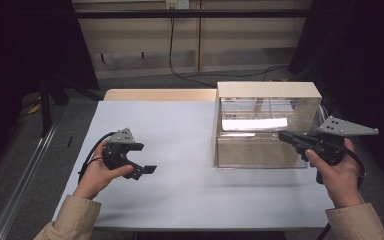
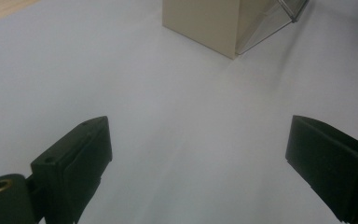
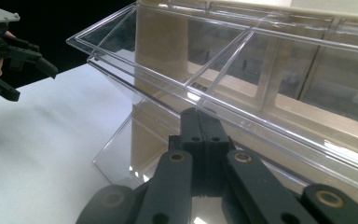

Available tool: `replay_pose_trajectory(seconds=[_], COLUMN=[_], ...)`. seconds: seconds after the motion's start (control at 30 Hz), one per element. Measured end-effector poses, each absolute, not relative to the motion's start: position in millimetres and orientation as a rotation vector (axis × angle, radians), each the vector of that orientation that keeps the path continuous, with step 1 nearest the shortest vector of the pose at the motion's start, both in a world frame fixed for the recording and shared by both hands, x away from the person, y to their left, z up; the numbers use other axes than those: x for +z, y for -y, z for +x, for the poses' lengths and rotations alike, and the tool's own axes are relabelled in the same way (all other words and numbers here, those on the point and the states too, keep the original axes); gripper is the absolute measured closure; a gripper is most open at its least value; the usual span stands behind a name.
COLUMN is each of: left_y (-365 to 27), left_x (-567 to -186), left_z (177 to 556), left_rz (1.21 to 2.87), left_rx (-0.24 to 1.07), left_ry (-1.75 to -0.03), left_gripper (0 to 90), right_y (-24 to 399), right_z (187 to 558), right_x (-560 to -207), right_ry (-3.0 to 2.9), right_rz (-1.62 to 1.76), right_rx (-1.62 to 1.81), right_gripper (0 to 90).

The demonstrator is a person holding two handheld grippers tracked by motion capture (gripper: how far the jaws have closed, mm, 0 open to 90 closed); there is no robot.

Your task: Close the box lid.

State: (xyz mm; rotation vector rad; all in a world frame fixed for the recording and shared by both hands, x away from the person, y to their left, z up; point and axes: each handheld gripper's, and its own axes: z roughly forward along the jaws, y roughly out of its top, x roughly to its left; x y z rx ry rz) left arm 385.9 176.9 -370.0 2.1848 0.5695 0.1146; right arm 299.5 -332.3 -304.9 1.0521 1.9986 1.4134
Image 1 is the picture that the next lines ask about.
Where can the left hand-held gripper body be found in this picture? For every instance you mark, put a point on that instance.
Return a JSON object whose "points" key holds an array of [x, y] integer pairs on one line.
{"points": [[118, 151]]}

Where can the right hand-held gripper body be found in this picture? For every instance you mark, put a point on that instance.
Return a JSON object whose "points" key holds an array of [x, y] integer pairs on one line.
{"points": [[333, 140]]}

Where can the clear plastic storage box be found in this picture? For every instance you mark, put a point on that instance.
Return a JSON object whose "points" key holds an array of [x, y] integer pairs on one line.
{"points": [[263, 133]]}

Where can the person's left hand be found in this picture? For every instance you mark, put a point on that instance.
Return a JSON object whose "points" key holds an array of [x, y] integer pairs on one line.
{"points": [[96, 176]]}

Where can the person's right hand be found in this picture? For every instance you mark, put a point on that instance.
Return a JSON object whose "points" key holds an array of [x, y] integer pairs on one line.
{"points": [[338, 180]]}

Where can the black metal stand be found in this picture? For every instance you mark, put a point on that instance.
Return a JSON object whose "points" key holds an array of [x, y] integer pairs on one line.
{"points": [[46, 103]]}

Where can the beige wooden shelf unit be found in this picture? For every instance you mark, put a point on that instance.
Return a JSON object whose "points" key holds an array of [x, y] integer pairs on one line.
{"points": [[193, 36]]}

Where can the black horizontal bar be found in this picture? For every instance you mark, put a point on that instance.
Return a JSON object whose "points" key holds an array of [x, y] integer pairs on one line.
{"points": [[186, 13]]}

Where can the metal floor rail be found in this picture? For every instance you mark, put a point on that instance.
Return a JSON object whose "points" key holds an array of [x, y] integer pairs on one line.
{"points": [[20, 186]]}

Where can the white wall socket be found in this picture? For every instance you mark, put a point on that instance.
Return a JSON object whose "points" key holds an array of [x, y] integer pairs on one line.
{"points": [[177, 3]]}

